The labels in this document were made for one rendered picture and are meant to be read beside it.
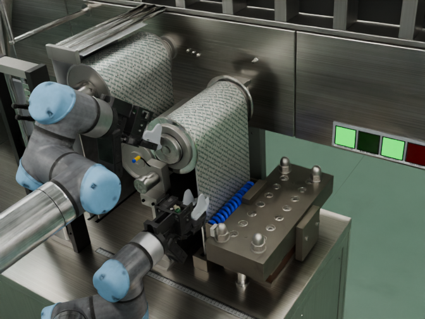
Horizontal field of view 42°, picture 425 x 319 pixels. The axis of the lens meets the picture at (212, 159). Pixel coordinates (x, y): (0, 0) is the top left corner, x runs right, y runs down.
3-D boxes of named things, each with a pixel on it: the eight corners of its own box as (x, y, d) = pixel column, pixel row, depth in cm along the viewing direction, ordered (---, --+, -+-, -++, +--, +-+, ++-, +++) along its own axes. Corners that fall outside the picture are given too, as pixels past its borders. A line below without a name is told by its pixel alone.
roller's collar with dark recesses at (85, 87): (65, 111, 135) (59, 87, 132) (82, 100, 139) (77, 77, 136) (83, 116, 132) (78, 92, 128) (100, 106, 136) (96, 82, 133)
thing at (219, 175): (201, 228, 137) (195, 166, 127) (248, 180, 153) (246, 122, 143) (202, 228, 137) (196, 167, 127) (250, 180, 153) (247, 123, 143)
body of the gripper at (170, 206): (195, 200, 124) (162, 231, 115) (198, 230, 128) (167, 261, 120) (168, 191, 127) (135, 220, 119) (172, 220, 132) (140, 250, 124)
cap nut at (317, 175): (307, 180, 150) (307, 167, 147) (312, 174, 152) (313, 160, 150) (319, 184, 148) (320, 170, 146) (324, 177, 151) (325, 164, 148)
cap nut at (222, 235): (211, 240, 132) (210, 225, 130) (219, 231, 135) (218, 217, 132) (224, 245, 130) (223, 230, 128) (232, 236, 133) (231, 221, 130)
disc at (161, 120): (151, 166, 135) (141, 112, 127) (152, 164, 136) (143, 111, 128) (200, 180, 128) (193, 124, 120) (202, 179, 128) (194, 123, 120)
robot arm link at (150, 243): (155, 275, 117) (126, 261, 121) (168, 261, 120) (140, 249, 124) (150, 248, 113) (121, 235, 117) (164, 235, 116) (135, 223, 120)
